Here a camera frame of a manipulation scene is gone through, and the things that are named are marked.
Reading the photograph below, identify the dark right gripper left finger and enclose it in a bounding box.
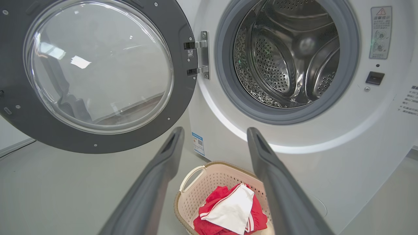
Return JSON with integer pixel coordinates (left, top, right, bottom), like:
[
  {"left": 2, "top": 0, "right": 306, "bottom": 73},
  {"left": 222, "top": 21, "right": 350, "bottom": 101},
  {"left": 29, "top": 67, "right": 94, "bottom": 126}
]
[{"left": 98, "top": 127, "right": 185, "bottom": 235}]

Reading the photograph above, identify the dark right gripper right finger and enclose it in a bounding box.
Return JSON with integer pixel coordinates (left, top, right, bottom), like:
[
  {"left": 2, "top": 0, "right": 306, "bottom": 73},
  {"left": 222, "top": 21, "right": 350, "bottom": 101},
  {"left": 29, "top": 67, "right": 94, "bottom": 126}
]
[{"left": 247, "top": 127, "right": 335, "bottom": 235}]

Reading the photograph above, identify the red and white garment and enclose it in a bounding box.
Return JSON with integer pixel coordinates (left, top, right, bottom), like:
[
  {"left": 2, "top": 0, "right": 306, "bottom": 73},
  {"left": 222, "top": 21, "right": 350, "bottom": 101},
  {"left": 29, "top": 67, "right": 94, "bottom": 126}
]
[{"left": 193, "top": 183, "right": 268, "bottom": 235}]

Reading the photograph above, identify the black round glass washer door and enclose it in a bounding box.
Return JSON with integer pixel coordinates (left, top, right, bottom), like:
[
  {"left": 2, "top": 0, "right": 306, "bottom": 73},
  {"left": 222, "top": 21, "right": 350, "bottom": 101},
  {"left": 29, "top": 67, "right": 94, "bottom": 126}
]
[{"left": 0, "top": 0, "right": 198, "bottom": 154}]

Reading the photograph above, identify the white front-load washing machine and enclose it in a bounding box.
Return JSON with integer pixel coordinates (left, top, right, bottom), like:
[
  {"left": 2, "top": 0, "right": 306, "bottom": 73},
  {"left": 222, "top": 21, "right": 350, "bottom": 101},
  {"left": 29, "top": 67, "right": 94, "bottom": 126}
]
[{"left": 188, "top": 0, "right": 418, "bottom": 234}]

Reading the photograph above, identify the cream perforated laundry basket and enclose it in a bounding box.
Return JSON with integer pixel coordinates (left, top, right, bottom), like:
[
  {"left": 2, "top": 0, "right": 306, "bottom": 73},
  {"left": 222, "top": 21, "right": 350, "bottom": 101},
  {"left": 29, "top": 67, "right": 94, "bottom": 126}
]
[{"left": 173, "top": 161, "right": 273, "bottom": 235}]

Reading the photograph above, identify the grey rubber door gasket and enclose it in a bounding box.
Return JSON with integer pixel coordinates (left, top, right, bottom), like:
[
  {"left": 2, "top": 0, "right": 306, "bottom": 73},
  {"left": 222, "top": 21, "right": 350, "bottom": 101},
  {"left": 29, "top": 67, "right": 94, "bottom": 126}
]
[{"left": 214, "top": 0, "right": 361, "bottom": 125}]

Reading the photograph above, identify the metal door hinge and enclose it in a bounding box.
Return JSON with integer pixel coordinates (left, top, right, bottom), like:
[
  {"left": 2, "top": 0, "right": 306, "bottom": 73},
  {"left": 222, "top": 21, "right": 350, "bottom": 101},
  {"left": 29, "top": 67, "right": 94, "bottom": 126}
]
[{"left": 183, "top": 31, "right": 210, "bottom": 80}]

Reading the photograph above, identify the black door lock slot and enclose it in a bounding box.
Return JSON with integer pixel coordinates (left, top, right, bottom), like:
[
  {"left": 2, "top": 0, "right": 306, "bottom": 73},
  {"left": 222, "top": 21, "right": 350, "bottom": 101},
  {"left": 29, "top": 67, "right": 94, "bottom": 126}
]
[{"left": 365, "top": 71, "right": 385, "bottom": 86}]

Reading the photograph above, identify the blue energy label sticker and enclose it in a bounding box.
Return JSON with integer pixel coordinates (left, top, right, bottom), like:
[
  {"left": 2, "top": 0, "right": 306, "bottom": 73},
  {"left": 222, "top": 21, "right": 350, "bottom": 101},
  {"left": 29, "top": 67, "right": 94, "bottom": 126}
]
[{"left": 191, "top": 132, "right": 206, "bottom": 157}]

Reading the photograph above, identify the steel perforated washer drum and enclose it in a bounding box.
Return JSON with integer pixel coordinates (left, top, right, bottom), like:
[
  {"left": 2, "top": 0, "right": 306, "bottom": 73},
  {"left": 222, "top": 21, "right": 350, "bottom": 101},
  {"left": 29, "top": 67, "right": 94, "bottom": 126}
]
[{"left": 233, "top": 0, "right": 341, "bottom": 108}]

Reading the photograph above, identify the printed text label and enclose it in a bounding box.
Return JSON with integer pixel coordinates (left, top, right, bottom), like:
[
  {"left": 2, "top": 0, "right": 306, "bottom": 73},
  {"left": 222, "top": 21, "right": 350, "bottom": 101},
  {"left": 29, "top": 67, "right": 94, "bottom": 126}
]
[{"left": 396, "top": 84, "right": 418, "bottom": 117}]

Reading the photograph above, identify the grey warning sticker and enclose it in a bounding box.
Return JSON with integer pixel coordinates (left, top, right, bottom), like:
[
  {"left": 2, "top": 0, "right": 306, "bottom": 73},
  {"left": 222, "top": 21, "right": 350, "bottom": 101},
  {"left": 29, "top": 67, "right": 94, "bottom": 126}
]
[{"left": 369, "top": 6, "right": 393, "bottom": 60}]

